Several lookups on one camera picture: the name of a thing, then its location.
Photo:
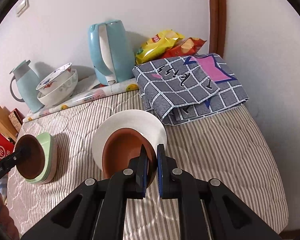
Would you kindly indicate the white wall switch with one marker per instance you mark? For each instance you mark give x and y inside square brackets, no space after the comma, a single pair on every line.
[21,7]

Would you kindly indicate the grey checked folded cloth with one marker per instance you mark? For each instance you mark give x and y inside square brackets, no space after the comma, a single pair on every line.
[186,88]

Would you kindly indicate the brown cardboard box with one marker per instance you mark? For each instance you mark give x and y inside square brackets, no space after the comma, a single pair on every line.
[6,127]

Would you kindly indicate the red chips bag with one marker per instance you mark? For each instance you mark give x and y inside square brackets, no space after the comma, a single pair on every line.
[184,48]

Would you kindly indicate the white ceramic bowl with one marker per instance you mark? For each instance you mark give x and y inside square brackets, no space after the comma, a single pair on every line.
[148,125]

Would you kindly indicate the light blue thermos jug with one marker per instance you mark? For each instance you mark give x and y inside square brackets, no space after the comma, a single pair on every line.
[27,81]

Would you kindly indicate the patterned bowl with red design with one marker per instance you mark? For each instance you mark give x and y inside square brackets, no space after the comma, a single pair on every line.
[55,79]

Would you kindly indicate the yellow chips bag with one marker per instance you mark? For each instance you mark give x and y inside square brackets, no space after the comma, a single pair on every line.
[157,45]

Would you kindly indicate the large white bowl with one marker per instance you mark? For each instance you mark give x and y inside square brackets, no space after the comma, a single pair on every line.
[61,93]

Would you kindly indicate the person's left hand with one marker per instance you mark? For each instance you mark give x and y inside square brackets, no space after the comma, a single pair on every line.
[6,222]

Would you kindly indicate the light blue electric kettle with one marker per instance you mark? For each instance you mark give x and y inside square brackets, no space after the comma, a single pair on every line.
[110,51]

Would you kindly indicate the patterned small box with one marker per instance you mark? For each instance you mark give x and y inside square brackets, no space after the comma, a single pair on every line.
[16,118]

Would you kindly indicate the brown door frame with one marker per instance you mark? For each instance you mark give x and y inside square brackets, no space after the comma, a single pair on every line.
[217,9]

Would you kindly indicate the green square plate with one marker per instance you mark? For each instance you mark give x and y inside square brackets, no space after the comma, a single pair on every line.
[48,144]

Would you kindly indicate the brown small bowl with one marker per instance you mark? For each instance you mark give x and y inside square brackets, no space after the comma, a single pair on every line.
[31,160]
[123,145]

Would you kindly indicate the rolled fruit print tablecloth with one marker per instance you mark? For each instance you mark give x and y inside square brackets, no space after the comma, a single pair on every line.
[85,97]

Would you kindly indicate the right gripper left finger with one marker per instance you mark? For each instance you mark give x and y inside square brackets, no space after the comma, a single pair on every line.
[95,209]

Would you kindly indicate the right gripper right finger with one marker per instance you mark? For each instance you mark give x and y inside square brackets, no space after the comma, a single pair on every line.
[208,209]

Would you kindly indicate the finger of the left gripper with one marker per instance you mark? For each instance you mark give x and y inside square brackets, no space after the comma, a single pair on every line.
[7,163]

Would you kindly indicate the pink square plate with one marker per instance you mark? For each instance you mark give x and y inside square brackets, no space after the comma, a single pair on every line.
[49,169]

